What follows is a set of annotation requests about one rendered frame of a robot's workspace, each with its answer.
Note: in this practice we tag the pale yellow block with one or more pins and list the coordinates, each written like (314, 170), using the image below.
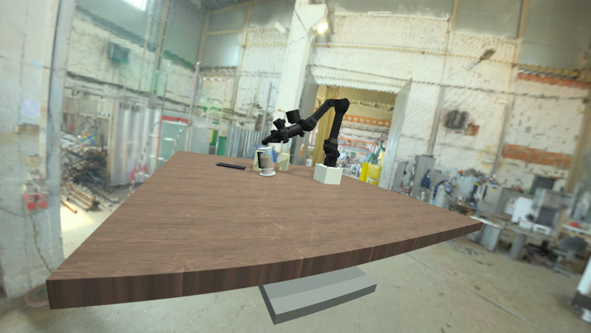
(256, 167)
(284, 161)

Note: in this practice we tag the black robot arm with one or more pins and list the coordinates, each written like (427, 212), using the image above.
(330, 145)

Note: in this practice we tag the glass french press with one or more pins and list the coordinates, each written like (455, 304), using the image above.
(265, 161)

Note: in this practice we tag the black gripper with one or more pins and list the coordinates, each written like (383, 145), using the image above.
(282, 135)

